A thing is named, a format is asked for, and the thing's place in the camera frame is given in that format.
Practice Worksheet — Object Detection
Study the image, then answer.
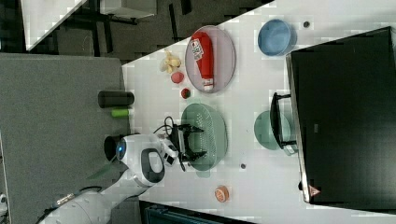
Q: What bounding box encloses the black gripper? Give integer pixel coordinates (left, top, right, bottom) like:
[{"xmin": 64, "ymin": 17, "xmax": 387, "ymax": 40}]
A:
[{"xmin": 170, "ymin": 124, "xmax": 206, "ymax": 172}]

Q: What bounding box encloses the mint green oval strainer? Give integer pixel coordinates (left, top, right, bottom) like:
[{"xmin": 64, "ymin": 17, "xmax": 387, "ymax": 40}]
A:
[{"xmin": 181, "ymin": 103, "xmax": 228, "ymax": 178}]

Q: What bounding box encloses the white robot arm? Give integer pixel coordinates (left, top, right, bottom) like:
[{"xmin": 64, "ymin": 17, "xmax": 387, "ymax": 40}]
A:
[{"xmin": 35, "ymin": 124, "xmax": 203, "ymax": 224}]

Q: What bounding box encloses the red toy strawberry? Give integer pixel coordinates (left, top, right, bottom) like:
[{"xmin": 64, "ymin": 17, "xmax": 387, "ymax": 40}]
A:
[{"xmin": 180, "ymin": 88, "xmax": 191, "ymax": 99}]

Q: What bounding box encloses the pink toy fruit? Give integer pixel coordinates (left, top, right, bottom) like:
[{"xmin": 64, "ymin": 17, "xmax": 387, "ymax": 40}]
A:
[{"xmin": 171, "ymin": 72, "xmax": 184, "ymax": 84}]

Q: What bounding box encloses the green small cylinder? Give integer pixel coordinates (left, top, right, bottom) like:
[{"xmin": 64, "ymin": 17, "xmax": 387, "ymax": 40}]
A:
[{"xmin": 111, "ymin": 108, "xmax": 129, "ymax": 118}]

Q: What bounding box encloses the mint green cup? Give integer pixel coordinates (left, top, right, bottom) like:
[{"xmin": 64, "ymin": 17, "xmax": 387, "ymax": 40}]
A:
[{"xmin": 254, "ymin": 110, "xmax": 292, "ymax": 150}]

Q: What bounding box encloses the yellow toy banana bunch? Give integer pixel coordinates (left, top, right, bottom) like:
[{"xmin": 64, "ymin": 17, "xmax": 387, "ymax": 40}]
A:
[{"xmin": 160, "ymin": 50, "xmax": 181, "ymax": 74}]

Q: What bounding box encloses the black cylinder can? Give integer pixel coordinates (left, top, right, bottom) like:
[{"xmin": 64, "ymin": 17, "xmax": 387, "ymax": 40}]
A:
[{"xmin": 98, "ymin": 91, "xmax": 134, "ymax": 108}]

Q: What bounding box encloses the red ketchup bottle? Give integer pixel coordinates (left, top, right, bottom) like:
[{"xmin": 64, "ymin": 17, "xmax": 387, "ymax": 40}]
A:
[{"xmin": 191, "ymin": 31, "xmax": 214, "ymax": 91}]

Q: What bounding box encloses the grey fabric mat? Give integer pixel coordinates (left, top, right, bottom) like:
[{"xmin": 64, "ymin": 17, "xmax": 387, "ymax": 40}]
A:
[{"xmin": 0, "ymin": 53, "xmax": 130, "ymax": 224}]

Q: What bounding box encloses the blue plastic bowl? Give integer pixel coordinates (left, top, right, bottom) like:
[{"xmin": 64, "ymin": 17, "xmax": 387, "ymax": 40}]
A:
[{"xmin": 258, "ymin": 19, "xmax": 297, "ymax": 57}]

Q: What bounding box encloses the black toaster oven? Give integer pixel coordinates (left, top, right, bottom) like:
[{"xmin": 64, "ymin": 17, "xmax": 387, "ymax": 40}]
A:
[{"xmin": 287, "ymin": 27, "xmax": 396, "ymax": 214}]

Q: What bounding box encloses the white background table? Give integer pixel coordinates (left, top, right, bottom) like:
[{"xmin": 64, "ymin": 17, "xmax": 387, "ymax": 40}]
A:
[{"xmin": 20, "ymin": 0, "xmax": 88, "ymax": 51}]

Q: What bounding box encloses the black oven door handle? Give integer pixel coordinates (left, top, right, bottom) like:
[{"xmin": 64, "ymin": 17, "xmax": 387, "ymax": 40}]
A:
[{"xmin": 270, "ymin": 92, "xmax": 296, "ymax": 149}]

